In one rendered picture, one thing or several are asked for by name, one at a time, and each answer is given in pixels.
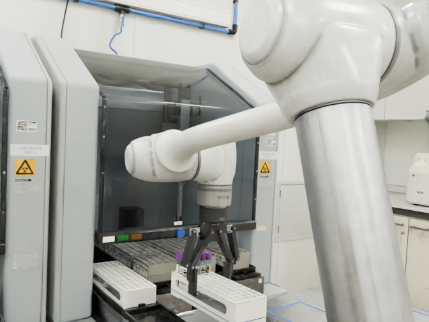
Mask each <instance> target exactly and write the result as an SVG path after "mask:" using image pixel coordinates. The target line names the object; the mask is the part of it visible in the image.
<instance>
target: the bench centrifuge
mask: <svg viewBox="0 0 429 322"><path fill-rule="evenodd" d="M425 121H426V122H427V123H428V124H429V112H428V113H427V114H426V116H425ZM406 201H407V202H408V203H413V205H417V206H419V205H420V204H421V205H425V206H429V153H416V156H415V160H414V163H413V165H412V166H411V168H410V169H409V170H408V175H407V193H406Z"/></svg>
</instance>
